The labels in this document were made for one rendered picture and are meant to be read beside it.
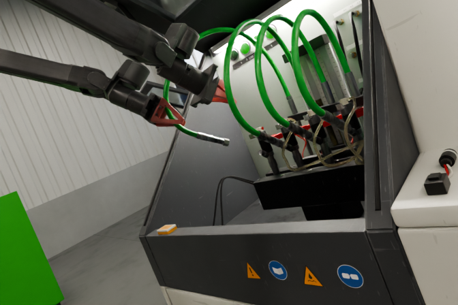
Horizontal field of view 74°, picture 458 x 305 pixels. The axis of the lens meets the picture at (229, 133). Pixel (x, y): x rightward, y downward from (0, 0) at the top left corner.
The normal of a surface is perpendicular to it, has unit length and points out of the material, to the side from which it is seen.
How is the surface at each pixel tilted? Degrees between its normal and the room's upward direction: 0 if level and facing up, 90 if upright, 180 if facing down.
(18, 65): 83
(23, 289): 90
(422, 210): 67
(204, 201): 90
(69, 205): 90
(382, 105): 43
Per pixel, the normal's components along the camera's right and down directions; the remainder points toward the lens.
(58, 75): 0.10, -0.21
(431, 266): -0.63, 0.29
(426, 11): -0.70, 0.06
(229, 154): 0.68, -0.25
